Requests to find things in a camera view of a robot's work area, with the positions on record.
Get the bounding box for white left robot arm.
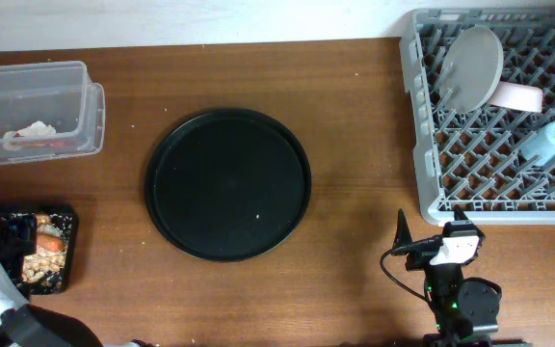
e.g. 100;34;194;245
0;206;102;346

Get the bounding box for round black tray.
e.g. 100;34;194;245
144;108;312;262

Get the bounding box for white tissue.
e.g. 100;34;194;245
3;120;57;141

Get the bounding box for black rectangular food-waste tray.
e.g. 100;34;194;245
0;204;78;298

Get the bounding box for grey dishwasher rack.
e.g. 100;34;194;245
400;9;555;225

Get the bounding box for brown food scrap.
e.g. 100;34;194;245
35;213;52;227

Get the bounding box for red snack wrapper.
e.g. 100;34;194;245
10;140;70;149

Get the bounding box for clear plastic bin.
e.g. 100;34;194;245
0;61;106;165

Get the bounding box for light blue cup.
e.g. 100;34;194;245
520;121;555;167

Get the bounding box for pink bowl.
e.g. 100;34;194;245
488;82;543;113

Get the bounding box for orange carrot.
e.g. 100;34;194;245
36;233;66;253

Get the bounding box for grey plate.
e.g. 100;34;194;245
439;26;504;113

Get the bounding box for rice and nutshell scraps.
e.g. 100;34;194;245
21;212;77;295

